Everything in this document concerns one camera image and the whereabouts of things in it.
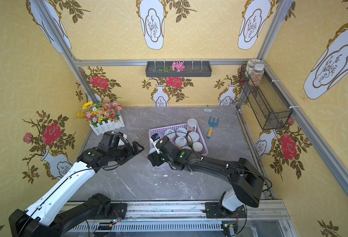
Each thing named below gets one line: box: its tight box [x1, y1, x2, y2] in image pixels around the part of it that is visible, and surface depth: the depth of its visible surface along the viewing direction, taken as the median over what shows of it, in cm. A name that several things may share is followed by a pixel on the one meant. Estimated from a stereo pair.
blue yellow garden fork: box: [206, 116, 220, 140], surface depth 115 cm
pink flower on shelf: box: [170, 61, 186, 73], surface depth 90 cm
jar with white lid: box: [250, 63, 265, 87], surface depth 82 cm
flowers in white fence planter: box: [77, 101, 126, 136], surface depth 99 cm
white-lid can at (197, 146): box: [192, 141, 204, 152], surface depth 94 cm
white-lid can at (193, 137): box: [187, 131, 200, 143], surface depth 94 cm
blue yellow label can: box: [186, 118, 198, 133], surface depth 96 cm
